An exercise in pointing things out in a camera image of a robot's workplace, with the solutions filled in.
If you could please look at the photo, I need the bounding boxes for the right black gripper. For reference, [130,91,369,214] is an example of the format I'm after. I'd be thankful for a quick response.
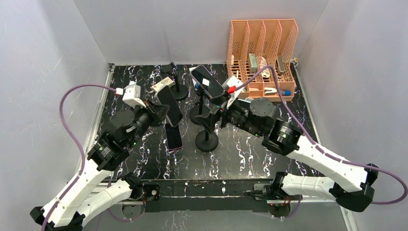
[194,93,263,138]

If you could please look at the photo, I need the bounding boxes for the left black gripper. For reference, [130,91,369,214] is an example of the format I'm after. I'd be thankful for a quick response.
[127,98,170,148]

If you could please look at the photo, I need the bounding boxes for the white-edged phone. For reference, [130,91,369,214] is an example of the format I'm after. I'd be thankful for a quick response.
[155,86,183,127]

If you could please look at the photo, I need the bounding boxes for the black phone stand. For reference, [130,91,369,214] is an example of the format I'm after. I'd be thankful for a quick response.
[189,84,210,125]
[160,62,189,101]
[195,130,219,152]

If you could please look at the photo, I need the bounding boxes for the purple-edged phone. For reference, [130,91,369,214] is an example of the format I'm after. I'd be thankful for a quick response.
[165,124,183,150]

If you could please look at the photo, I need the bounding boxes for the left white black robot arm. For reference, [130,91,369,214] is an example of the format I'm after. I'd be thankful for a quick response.
[30,101,169,231]

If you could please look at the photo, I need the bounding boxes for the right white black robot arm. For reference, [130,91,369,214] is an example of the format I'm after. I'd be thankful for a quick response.
[196,98,378,212]

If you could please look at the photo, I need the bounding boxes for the clear-case phone on stand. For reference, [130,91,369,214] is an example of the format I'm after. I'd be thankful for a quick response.
[190,65,225,98]

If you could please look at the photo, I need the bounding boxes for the cream box with red label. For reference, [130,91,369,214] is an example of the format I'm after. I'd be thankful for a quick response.
[151,77,175,92]

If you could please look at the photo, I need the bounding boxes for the white tape dispenser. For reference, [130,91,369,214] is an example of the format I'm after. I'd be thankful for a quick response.
[264,87,278,96]

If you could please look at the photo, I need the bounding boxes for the grey stapler in organizer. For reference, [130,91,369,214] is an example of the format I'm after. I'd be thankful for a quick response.
[248,53,258,74]

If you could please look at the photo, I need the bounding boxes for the white ribbed item in organizer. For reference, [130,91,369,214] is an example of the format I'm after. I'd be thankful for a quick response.
[260,57,271,80]

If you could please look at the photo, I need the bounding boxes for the blue capped tube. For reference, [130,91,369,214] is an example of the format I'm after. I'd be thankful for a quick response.
[280,90,291,96]

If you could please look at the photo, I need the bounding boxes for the orange file organizer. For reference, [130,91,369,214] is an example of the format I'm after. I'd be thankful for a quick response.
[227,19,298,102]

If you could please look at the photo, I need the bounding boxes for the grey item in organizer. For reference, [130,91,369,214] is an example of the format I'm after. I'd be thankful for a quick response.
[276,55,285,75]

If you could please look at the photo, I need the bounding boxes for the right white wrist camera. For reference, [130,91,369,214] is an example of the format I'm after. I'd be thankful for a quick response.
[222,76,243,109]

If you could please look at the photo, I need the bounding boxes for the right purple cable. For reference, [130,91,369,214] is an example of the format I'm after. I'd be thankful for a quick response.
[234,65,408,205]

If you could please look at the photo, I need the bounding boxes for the purple cable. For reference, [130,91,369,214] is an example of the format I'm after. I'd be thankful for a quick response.
[40,84,123,231]
[234,65,408,205]

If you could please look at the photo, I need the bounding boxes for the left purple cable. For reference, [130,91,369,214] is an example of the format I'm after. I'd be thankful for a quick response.
[40,84,123,231]

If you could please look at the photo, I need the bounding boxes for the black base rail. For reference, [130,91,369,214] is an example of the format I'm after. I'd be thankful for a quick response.
[138,179,301,218]

